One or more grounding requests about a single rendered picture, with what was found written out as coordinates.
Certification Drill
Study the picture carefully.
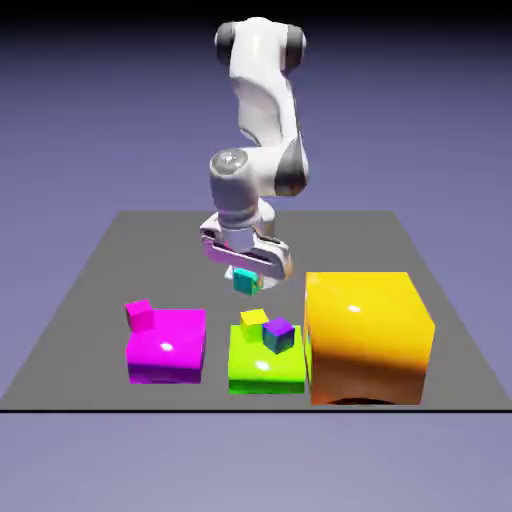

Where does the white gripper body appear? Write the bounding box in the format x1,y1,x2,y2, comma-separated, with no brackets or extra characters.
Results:
199,213,293,281

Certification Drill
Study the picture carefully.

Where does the small teal cube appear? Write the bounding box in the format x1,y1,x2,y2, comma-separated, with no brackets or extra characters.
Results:
232,268,260,297

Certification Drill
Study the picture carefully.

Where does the small yellow cube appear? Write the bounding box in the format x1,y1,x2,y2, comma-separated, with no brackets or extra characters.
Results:
239,308,270,344

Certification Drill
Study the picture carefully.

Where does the small purple cube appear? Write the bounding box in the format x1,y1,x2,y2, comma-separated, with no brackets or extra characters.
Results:
262,316,296,355

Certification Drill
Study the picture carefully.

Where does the small magenta cube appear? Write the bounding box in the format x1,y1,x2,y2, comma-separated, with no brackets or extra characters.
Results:
124,299,155,333

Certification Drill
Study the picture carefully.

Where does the large lime green box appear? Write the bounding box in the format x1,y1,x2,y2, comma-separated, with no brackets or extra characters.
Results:
227,324,308,396

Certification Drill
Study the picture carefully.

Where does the large magenta box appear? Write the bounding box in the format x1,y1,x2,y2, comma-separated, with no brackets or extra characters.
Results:
125,308,208,385

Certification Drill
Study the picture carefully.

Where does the large orange box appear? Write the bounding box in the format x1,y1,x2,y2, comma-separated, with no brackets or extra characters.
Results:
303,271,436,406

